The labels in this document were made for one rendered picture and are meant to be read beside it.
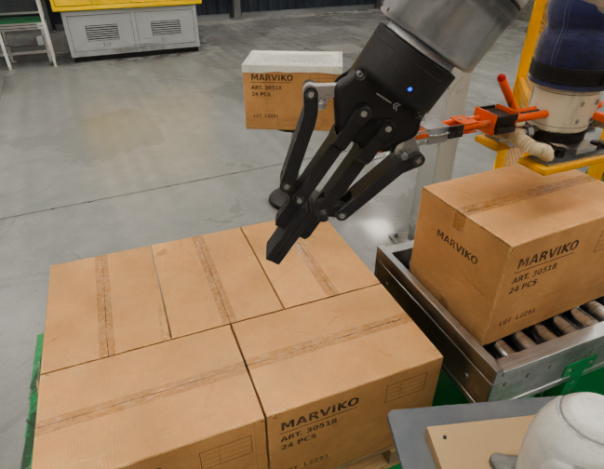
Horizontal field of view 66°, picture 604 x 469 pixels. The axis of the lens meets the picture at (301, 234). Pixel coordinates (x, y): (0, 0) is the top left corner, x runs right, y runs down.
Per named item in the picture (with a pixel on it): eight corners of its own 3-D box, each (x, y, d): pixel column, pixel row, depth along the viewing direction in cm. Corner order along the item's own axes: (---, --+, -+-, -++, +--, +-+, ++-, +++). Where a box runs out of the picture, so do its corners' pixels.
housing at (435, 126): (433, 133, 129) (435, 118, 126) (448, 142, 124) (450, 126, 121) (411, 137, 127) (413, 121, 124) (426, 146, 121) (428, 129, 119)
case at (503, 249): (520, 241, 202) (546, 155, 180) (604, 295, 172) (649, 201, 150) (407, 277, 180) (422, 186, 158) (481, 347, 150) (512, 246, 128)
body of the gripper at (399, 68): (446, 63, 41) (383, 146, 46) (370, 8, 39) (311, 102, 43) (475, 87, 35) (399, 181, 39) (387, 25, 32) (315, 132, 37)
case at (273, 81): (339, 111, 328) (342, 51, 306) (339, 131, 294) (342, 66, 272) (255, 109, 331) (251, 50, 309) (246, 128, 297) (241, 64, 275)
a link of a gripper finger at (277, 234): (309, 211, 43) (302, 207, 43) (272, 262, 47) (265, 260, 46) (307, 195, 46) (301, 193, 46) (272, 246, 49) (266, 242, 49)
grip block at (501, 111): (491, 122, 137) (496, 101, 134) (516, 132, 130) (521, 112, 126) (469, 126, 135) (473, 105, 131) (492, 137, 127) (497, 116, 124)
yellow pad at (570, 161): (598, 145, 147) (604, 130, 145) (628, 157, 140) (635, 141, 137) (516, 163, 137) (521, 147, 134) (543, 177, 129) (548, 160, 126)
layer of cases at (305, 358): (317, 274, 247) (319, 210, 225) (425, 432, 169) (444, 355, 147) (76, 335, 210) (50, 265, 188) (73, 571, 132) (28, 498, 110)
